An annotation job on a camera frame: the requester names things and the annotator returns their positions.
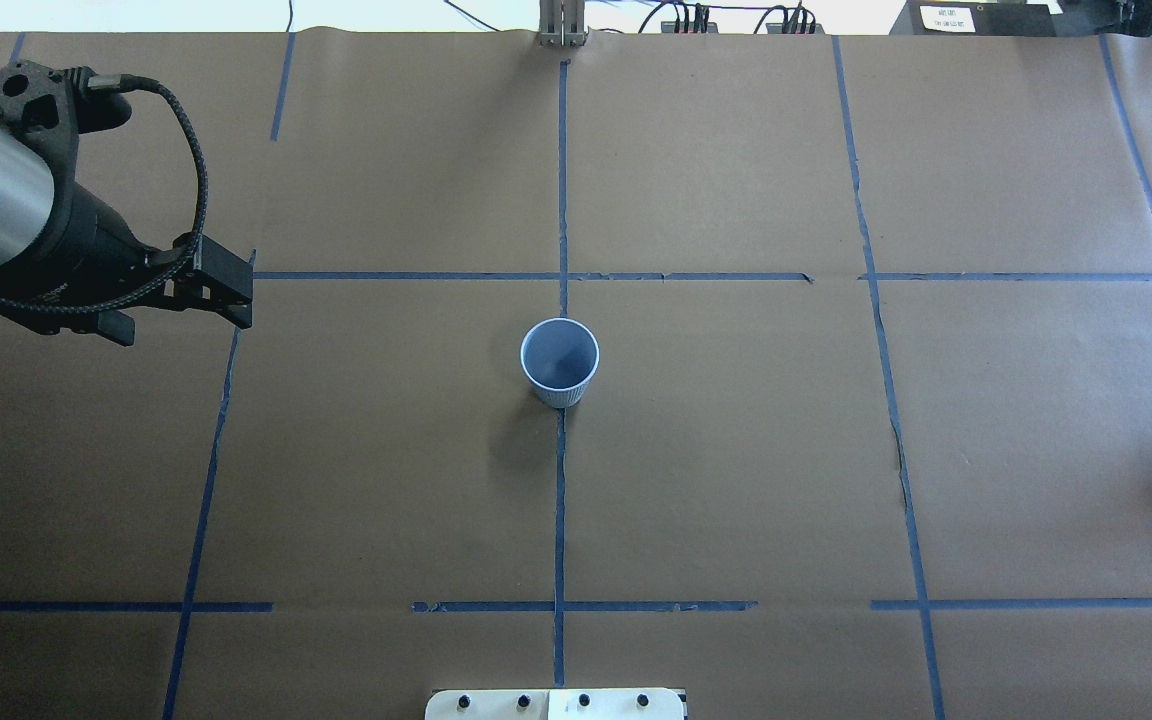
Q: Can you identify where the white pedestal base plate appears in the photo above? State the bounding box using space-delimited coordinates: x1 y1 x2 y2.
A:
424 687 690 719

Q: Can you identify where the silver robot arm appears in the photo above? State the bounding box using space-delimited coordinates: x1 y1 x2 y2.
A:
0 61 253 347

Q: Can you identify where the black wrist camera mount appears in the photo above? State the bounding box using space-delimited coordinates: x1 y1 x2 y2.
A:
0 60 132 154

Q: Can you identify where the aluminium frame post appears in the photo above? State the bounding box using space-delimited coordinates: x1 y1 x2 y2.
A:
538 0 589 47

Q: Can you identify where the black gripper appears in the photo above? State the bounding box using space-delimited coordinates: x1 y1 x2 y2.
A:
0 185 253 347

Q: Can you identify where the orange black connector module far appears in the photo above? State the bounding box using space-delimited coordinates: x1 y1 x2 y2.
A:
649 1 718 35

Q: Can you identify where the black power box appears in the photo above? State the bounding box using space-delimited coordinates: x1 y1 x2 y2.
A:
888 1 1058 37

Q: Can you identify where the black braided camera cable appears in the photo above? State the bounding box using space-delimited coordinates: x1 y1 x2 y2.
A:
0 76 211 317

